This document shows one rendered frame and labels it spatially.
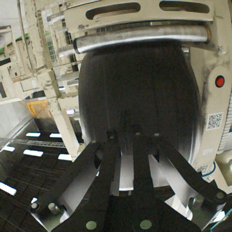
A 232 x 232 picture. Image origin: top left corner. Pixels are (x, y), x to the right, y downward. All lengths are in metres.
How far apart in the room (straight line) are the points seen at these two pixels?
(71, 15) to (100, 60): 0.13
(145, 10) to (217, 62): 0.30
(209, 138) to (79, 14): 0.62
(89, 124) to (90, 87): 0.08
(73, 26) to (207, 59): 0.40
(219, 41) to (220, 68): 0.17
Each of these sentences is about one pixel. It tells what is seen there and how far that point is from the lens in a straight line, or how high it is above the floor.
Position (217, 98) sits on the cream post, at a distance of 0.57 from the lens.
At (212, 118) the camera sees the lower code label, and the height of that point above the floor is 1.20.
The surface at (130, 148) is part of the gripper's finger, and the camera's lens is 0.16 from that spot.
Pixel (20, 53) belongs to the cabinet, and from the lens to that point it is 4.99.
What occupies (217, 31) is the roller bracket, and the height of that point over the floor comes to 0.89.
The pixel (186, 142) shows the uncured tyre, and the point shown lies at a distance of 0.34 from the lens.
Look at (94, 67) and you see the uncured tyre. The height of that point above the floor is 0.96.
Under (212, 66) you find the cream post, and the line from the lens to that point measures 0.52.
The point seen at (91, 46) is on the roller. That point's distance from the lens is 0.36.
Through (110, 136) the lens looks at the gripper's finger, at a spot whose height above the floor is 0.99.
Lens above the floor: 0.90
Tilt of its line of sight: 28 degrees up
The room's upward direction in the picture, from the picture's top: 169 degrees clockwise
